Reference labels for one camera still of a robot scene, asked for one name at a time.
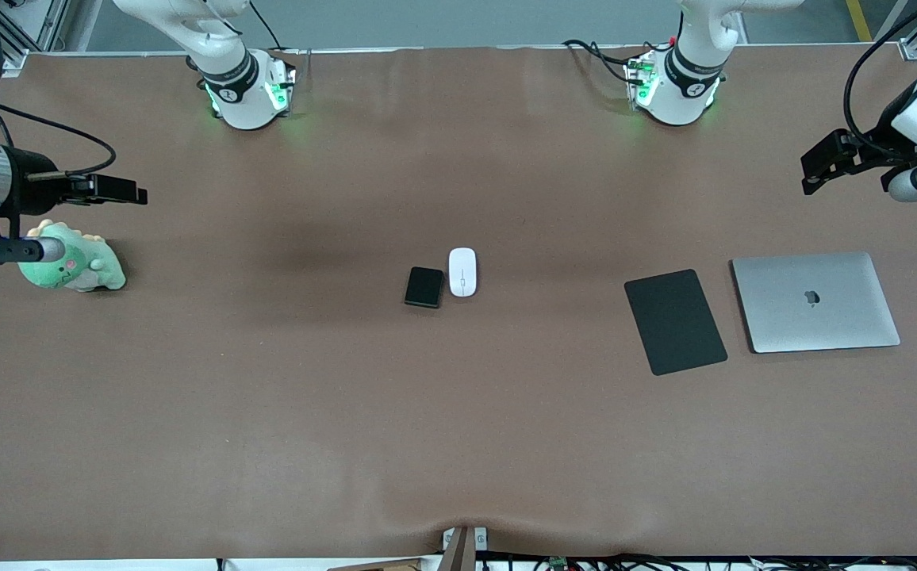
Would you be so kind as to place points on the white computer mouse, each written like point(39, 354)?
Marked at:
point(462, 262)

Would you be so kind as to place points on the silver laptop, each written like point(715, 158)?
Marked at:
point(815, 325)

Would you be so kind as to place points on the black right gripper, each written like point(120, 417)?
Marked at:
point(28, 180)

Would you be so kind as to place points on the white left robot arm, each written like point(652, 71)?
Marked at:
point(677, 99)

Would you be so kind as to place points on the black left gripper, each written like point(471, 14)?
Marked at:
point(884, 145)

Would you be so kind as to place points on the black phone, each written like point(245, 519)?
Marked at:
point(424, 287)

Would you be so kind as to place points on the green plush dinosaur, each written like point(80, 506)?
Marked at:
point(78, 274)

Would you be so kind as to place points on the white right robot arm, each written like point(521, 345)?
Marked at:
point(240, 103)

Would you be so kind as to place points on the metal table clamp mount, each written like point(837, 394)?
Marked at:
point(458, 551)

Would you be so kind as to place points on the black mouse pad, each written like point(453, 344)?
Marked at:
point(674, 321)

